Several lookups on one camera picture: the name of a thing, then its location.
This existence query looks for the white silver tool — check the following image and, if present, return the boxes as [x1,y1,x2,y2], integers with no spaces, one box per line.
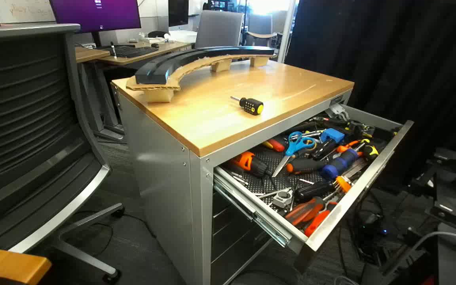
[328,103,350,122]

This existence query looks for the wooden table corner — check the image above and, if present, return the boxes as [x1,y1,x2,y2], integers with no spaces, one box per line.
[0,244,54,285]

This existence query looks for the blue handled scissors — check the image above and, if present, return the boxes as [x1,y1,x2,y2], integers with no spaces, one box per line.
[271,130,320,180]

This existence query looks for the curved wooden black track piece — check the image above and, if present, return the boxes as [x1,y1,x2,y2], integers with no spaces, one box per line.
[125,44,276,104]

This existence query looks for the black computer monitor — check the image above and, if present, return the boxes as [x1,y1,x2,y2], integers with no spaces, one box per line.
[167,0,190,28]

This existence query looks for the grey metal tool drawer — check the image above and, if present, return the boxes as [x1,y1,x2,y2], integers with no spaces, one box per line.
[212,103,417,255]

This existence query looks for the blue plastic block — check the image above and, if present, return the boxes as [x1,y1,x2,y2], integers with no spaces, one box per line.
[319,126,347,145]

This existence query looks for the blue handled screwdriver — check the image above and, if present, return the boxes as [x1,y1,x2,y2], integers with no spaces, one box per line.
[319,147,363,182]

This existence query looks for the long wooden office desk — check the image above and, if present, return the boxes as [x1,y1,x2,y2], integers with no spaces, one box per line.
[75,38,193,68]

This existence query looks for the black yellow stubby screwdriver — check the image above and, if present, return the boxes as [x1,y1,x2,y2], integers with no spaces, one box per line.
[230,95,266,117]

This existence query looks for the orange black handled tool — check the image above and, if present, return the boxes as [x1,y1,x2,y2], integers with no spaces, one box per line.
[235,150,269,179]

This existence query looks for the black mesh office chair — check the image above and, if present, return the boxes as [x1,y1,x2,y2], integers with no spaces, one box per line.
[0,22,127,285]

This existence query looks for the white cable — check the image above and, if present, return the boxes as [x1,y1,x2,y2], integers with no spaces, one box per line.
[396,228,456,266]

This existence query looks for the grey metal tool cabinet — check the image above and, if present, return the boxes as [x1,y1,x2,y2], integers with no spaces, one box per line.
[111,58,357,285]

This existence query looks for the black computer keyboard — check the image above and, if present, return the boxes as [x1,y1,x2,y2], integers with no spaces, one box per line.
[108,43,160,58]

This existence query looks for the grey fabric office chair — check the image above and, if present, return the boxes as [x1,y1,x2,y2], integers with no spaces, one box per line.
[193,9,246,49]

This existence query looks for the silver metal socket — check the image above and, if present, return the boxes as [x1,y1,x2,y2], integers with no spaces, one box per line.
[269,188,296,214]

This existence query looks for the small orange handled tool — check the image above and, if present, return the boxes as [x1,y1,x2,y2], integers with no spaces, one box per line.
[334,174,355,195]

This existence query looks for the orange handled cutter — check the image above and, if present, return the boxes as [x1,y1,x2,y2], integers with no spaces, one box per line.
[303,207,333,239]

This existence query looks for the yellow black long screwdriver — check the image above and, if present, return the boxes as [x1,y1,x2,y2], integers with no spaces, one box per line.
[358,139,382,163]

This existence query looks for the red utility cutter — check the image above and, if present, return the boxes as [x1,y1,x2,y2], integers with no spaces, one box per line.
[285,196,325,229]

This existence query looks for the purple screen computer monitor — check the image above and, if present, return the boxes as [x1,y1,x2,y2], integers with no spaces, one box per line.
[48,0,143,47]

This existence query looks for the black curtain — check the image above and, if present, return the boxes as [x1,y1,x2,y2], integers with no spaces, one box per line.
[285,0,456,187]

